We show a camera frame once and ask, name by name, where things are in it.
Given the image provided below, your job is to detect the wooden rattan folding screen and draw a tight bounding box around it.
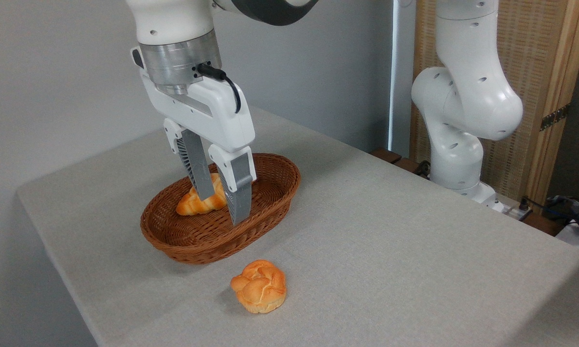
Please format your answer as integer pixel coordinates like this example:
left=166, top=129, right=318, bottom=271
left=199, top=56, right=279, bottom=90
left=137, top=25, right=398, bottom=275
left=410, top=0, right=579, bottom=209

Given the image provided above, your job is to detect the metal screen hinge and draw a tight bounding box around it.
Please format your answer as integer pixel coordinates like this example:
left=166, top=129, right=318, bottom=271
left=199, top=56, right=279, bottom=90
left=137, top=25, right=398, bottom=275
left=540, top=104, right=570, bottom=132

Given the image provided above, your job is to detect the black power cable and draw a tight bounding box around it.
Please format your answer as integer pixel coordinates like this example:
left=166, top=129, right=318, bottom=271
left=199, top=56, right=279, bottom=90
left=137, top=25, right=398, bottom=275
left=519, top=195, right=579, bottom=227

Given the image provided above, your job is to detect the white power strip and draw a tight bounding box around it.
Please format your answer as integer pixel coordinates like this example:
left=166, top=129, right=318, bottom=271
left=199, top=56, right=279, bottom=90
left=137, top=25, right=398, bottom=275
left=503, top=202, right=534, bottom=222

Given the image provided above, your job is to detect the brown wicker basket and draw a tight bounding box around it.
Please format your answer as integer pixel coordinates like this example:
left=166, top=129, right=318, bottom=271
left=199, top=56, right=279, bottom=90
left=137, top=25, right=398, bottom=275
left=140, top=153, right=301, bottom=265

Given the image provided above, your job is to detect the grey tablecloth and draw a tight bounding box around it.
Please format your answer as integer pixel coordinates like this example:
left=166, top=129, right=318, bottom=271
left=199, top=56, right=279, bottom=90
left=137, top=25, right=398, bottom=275
left=17, top=106, right=579, bottom=347

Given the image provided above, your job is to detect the long braided bread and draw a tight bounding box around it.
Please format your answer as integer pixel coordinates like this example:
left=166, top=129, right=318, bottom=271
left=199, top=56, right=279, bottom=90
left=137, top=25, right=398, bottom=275
left=176, top=173, right=229, bottom=216

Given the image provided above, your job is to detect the white vertical post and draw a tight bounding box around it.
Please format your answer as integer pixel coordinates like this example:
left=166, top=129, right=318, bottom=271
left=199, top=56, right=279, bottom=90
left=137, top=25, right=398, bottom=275
left=388, top=0, right=417, bottom=158

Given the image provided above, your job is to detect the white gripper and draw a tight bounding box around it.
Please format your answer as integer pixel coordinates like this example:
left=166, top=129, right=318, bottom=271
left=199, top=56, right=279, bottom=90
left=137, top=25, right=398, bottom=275
left=131, top=47, right=257, bottom=226

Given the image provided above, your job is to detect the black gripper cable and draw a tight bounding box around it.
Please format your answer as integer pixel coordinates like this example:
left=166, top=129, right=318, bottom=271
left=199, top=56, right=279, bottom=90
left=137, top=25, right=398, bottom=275
left=196, top=62, right=242, bottom=114

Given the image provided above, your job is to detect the white box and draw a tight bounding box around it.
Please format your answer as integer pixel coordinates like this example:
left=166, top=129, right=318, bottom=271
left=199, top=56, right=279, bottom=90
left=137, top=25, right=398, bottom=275
left=555, top=223, right=579, bottom=257

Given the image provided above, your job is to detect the round knotted bread roll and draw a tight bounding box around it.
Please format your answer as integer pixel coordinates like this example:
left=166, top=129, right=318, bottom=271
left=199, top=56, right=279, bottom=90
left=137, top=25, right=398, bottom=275
left=230, top=260, right=287, bottom=314

